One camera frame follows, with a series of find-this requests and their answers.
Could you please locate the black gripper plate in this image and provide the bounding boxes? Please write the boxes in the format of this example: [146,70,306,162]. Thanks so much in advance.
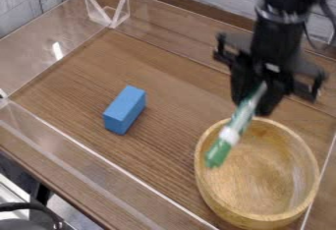
[211,32,326,116]

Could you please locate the green expo marker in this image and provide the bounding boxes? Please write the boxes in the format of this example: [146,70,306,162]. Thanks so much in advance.
[205,82,267,168]

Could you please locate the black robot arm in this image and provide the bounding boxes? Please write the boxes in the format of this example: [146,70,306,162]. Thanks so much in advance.
[211,0,336,116]

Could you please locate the brown wooden bowl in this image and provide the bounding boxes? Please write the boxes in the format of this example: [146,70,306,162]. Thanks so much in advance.
[194,118,319,230]

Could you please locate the blue foam block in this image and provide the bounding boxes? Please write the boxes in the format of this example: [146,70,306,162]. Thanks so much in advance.
[102,86,146,135]

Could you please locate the clear acrylic triangular bracket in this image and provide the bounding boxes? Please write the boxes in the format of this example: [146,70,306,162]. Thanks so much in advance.
[83,0,129,29]

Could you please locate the clear acrylic wall panel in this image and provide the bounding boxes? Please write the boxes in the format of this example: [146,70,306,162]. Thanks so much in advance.
[0,89,217,230]

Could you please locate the black cable lower left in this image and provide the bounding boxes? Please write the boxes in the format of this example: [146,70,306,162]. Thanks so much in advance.
[0,202,63,230]

